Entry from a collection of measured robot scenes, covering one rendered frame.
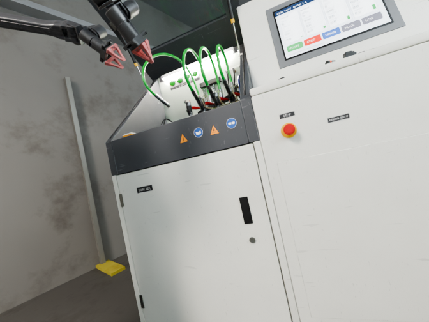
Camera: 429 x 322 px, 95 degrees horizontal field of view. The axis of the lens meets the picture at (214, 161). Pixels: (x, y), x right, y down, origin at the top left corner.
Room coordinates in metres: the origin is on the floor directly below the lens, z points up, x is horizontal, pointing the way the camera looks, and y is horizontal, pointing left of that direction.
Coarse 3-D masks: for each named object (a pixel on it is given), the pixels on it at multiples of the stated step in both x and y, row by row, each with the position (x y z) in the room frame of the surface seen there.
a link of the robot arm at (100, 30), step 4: (68, 24) 0.85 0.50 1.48; (72, 24) 0.85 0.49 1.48; (76, 24) 0.86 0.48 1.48; (80, 24) 0.87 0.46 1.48; (76, 28) 0.85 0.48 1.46; (80, 28) 0.87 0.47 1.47; (92, 28) 0.89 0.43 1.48; (96, 28) 0.90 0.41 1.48; (100, 28) 0.92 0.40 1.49; (104, 28) 0.93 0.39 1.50; (76, 32) 0.87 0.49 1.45; (96, 32) 0.90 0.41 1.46; (100, 32) 0.91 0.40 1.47; (104, 32) 0.93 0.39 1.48; (100, 36) 0.92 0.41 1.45; (104, 36) 0.94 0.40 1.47; (80, 40) 0.90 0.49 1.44; (76, 44) 0.92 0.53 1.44; (80, 44) 0.91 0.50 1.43
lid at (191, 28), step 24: (144, 0) 1.03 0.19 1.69; (168, 0) 1.04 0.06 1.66; (192, 0) 1.04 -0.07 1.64; (216, 0) 1.04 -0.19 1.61; (144, 24) 1.14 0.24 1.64; (168, 24) 1.14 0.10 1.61; (192, 24) 1.15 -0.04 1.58; (216, 24) 1.13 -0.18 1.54; (168, 48) 1.25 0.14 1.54; (192, 48) 1.25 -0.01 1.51; (168, 72) 1.40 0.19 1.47
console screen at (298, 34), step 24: (312, 0) 0.89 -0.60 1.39; (336, 0) 0.85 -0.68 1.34; (360, 0) 0.82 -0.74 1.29; (384, 0) 0.78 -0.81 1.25; (288, 24) 0.91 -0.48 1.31; (312, 24) 0.87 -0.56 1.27; (336, 24) 0.83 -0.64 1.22; (360, 24) 0.80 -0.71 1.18; (384, 24) 0.77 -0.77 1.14; (288, 48) 0.89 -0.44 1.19; (312, 48) 0.85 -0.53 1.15; (336, 48) 0.82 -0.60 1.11
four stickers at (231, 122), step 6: (228, 120) 0.73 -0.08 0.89; (234, 120) 0.72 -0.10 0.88; (210, 126) 0.75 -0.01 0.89; (216, 126) 0.75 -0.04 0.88; (228, 126) 0.73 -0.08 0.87; (234, 126) 0.73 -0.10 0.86; (198, 132) 0.77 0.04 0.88; (210, 132) 0.76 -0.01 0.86; (216, 132) 0.75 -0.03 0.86; (180, 138) 0.80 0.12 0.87; (186, 138) 0.79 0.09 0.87
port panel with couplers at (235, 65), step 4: (232, 64) 1.24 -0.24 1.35; (236, 64) 1.24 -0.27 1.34; (224, 68) 1.26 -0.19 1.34; (236, 68) 1.24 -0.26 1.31; (224, 72) 1.26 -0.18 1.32; (232, 72) 1.25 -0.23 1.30; (236, 72) 1.24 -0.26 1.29; (232, 76) 1.25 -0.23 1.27; (236, 76) 1.24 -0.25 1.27; (232, 80) 1.25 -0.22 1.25; (236, 80) 1.24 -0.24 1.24
